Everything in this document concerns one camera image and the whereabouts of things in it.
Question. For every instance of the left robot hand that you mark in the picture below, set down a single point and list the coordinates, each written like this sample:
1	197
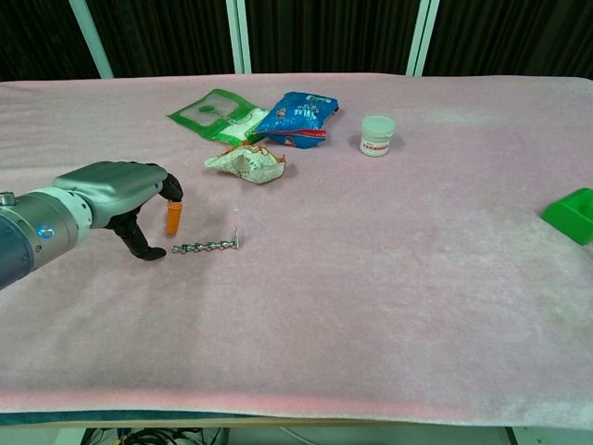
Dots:
116	185

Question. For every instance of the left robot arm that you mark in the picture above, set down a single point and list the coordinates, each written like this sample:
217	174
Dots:
28	241

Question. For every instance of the green snack bag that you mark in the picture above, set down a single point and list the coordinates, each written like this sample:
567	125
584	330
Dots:
208	116

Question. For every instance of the crumpled white orange wrapper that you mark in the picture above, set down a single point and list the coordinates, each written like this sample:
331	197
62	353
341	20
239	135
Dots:
250	164

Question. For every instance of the black pleated curtain panel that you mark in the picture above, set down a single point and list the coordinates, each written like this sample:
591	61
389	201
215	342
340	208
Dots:
324	37
37	37
162	37
509	37

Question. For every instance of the blue snack bag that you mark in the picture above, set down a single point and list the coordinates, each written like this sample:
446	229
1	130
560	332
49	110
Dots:
296	120

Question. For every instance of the pink table cloth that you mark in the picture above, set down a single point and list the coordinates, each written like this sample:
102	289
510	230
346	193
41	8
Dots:
324	301

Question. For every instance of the white plastic jar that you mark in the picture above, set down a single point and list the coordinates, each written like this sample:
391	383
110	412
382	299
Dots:
376	136

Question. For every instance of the green toy brick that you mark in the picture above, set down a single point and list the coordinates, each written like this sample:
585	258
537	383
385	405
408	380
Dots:
572	213

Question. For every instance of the white partition post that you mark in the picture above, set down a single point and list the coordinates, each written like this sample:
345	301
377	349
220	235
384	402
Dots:
92	41
421	37
238	37

